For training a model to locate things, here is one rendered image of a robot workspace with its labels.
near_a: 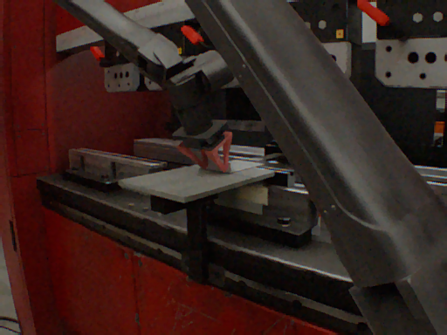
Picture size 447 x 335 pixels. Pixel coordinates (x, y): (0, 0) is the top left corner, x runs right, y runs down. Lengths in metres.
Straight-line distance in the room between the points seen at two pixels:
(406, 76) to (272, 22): 0.40
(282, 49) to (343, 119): 0.06
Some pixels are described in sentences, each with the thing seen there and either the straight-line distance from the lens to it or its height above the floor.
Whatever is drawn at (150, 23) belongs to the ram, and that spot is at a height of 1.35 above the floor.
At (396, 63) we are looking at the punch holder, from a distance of 0.63.
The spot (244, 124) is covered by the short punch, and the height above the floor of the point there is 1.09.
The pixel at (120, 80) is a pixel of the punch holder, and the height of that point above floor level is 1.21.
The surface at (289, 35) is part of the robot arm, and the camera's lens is 0.25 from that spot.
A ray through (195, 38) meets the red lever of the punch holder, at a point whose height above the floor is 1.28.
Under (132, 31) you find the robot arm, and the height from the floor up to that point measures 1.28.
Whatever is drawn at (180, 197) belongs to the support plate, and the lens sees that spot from 0.57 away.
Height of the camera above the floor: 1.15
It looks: 10 degrees down
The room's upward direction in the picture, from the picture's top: straight up
